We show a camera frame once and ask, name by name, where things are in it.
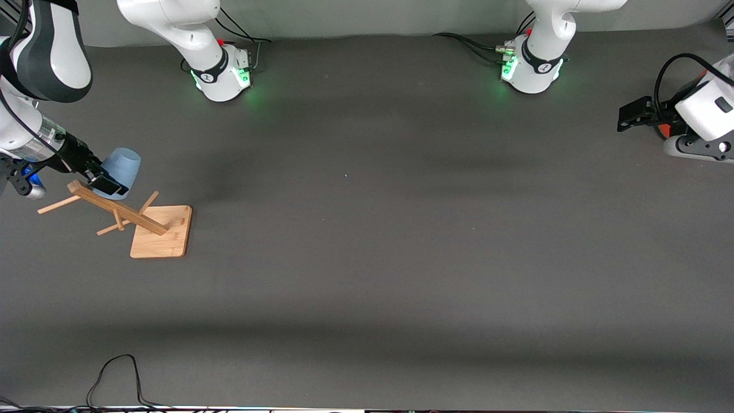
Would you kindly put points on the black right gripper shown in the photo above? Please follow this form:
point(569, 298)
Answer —
point(74, 153)

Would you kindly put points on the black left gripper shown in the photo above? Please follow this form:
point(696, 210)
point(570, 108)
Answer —
point(646, 111)

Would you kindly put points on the light blue plastic cup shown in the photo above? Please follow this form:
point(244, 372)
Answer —
point(126, 166)

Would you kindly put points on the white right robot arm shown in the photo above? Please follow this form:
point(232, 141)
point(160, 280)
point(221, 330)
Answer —
point(195, 28)

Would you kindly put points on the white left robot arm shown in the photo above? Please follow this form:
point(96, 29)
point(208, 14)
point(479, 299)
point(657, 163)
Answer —
point(545, 51)

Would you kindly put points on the wooden cup rack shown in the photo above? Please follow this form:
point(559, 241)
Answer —
point(160, 232)

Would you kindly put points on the orange cylindrical can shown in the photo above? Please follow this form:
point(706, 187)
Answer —
point(664, 131)

